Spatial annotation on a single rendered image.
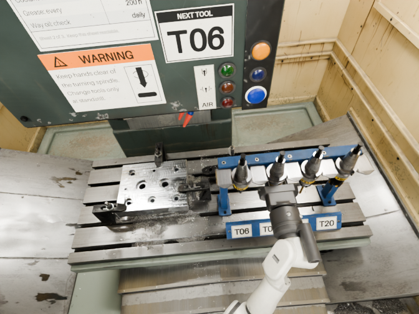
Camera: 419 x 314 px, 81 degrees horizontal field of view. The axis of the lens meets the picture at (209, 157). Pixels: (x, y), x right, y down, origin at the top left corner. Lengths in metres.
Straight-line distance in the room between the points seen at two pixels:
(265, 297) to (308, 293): 0.46
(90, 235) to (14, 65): 0.85
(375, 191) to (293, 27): 0.96
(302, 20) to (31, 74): 1.39
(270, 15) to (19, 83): 0.37
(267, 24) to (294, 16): 1.21
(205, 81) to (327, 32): 1.36
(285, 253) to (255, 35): 0.52
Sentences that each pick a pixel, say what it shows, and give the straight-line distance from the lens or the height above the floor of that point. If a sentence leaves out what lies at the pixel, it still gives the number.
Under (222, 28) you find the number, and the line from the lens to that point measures 0.36.
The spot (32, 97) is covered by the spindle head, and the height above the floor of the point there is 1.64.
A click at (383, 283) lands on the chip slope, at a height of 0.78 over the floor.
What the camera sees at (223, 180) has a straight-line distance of 0.78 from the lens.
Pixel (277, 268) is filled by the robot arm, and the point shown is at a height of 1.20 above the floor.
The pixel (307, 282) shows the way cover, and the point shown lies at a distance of 1.23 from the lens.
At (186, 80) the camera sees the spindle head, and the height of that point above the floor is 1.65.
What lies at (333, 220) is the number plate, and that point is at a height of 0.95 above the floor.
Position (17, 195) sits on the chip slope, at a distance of 1.67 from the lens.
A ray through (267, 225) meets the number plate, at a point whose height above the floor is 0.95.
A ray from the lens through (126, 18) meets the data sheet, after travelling 0.37.
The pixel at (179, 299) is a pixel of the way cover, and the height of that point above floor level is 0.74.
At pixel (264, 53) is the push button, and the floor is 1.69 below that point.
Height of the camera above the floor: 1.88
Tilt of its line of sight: 53 degrees down
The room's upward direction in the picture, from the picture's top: 6 degrees counter-clockwise
